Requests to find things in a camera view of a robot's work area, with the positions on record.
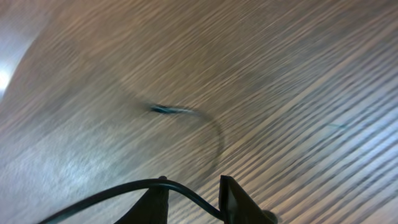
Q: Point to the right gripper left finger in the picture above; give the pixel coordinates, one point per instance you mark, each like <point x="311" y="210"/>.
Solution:
<point x="151" y="208"/>

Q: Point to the black USB cable long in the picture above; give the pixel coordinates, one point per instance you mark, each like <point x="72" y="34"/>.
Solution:
<point x="204" y="120"/>

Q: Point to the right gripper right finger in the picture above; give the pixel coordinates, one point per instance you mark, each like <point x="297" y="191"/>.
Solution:
<point x="237" y="207"/>

